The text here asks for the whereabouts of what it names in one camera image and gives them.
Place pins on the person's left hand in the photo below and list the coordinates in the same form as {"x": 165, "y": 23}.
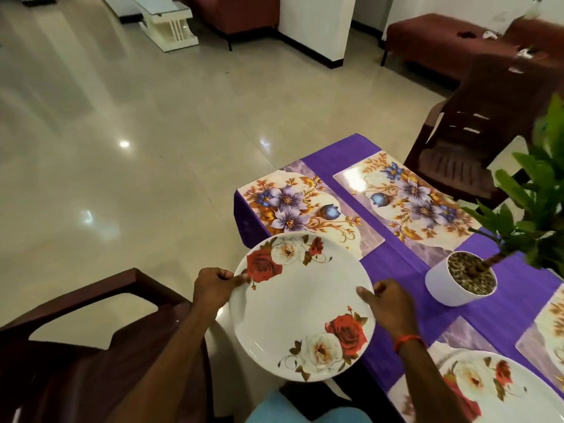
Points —
{"x": 216, "y": 290}

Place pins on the person's right hand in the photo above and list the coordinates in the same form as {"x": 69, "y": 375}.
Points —
{"x": 388, "y": 308}

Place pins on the white floral plate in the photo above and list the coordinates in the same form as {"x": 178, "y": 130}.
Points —
{"x": 300, "y": 312}
{"x": 493, "y": 392}

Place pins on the person's right forearm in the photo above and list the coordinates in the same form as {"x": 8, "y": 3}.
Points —
{"x": 427, "y": 387}

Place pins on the person's left forearm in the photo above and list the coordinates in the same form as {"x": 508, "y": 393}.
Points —
{"x": 167, "y": 365}

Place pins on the purple tablecloth table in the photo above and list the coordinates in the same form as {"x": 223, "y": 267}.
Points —
{"x": 396, "y": 277}

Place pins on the person's dark trousers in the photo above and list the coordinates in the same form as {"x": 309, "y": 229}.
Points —
{"x": 308, "y": 396}

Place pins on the person's teal t-shirt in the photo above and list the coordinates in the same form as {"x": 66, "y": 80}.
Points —
{"x": 273, "y": 409}

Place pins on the red wrist thread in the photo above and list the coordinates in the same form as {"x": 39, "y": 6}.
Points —
{"x": 408, "y": 341}

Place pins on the green plant in white pot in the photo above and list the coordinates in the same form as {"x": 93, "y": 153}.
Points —
{"x": 445, "y": 290}

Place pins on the white small table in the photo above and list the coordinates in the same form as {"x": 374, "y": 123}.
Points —
{"x": 167, "y": 26}

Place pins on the red-brown sofa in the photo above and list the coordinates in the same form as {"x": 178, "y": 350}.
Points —
{"x": 432, "y": 39}

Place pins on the brown armchair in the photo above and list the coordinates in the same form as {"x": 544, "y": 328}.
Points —
{"x": 238, "y": 11}

